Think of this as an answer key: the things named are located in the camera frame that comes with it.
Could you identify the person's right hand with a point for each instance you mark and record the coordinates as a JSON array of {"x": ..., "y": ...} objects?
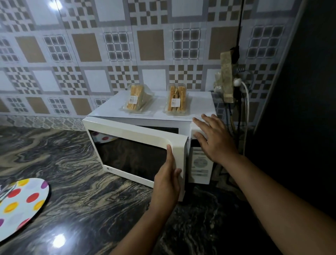
[{"x": 220, "y": 143}]

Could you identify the person's left hand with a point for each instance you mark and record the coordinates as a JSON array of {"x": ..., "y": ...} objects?
[{"x": 166, "y": 186}]

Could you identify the white microwave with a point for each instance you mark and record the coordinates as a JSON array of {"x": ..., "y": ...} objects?
[{"x": 131, "y": 155}]

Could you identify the triangle sandwich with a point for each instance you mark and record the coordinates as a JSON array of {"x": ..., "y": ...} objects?
[
  {"x": 178, "y": 99},
  {"x": 137, "y": 99}
]

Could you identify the polka dot plate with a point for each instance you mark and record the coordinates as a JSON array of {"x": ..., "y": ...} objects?
[{"x": 23, "y": 205}]

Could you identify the person's right forearm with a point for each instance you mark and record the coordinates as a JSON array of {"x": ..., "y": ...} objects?
[{"x": 283, "y": 205}]

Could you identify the person's left forearm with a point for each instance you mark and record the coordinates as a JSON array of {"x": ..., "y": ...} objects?
[{"x": 141, "y": 233}]

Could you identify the beige wall power strip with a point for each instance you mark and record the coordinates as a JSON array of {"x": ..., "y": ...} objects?
[{"x": 227, "y": 78}]

